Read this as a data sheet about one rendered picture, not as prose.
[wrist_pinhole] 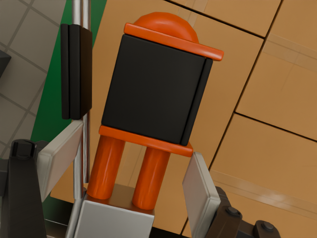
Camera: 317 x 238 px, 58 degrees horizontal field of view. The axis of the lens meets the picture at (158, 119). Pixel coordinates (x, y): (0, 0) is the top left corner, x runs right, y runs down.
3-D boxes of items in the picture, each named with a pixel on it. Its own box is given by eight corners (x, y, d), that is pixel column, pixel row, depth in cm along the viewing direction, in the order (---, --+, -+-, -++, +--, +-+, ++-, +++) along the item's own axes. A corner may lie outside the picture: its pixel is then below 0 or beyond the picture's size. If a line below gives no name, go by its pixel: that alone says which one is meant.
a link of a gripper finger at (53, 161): (41, 205, 16) (27, 201, 15) (76, 156, 22) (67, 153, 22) (52, 156, 15) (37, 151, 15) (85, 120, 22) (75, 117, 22)
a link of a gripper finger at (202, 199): (209, 197, 16) (221, 200, 16) (193, 150, 22) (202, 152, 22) (191, 242, 16) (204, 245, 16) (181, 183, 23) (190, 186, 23)
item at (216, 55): (183, 140, 27) (191, 158, 22) (106, 120, 26) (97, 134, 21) (210, 52, 25) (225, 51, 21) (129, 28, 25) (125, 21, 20)
